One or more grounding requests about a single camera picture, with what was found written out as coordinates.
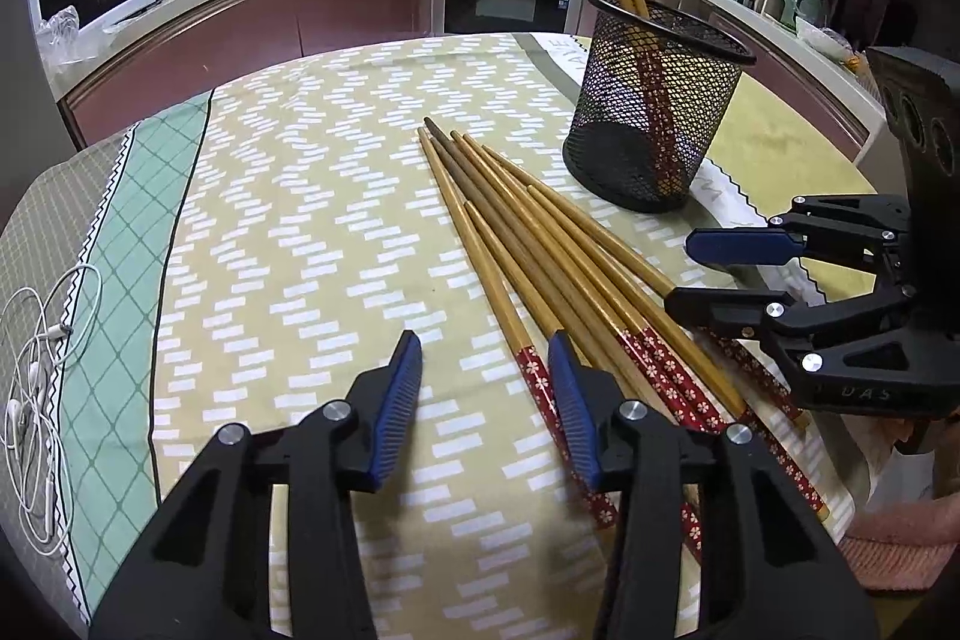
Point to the patterned beige green tablecloth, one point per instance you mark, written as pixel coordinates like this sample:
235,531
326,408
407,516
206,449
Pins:
300,235

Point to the black mesh utensil holder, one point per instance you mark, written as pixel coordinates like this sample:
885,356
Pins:
622,160

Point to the clear plastic bag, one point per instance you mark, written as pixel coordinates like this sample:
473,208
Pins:
58,40

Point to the yellow cloth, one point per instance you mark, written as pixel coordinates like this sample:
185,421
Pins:
787,145

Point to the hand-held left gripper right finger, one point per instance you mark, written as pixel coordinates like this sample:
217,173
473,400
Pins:
574,407

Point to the pink fleece clothing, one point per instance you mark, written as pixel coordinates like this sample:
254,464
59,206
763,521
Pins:
900,550

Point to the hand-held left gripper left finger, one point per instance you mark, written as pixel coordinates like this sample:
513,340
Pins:
397,400

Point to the bunch of wooden chopsticks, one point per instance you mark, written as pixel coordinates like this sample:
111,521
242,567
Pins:
525,212

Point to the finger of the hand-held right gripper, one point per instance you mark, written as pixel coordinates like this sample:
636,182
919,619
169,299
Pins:
720,306
739,246

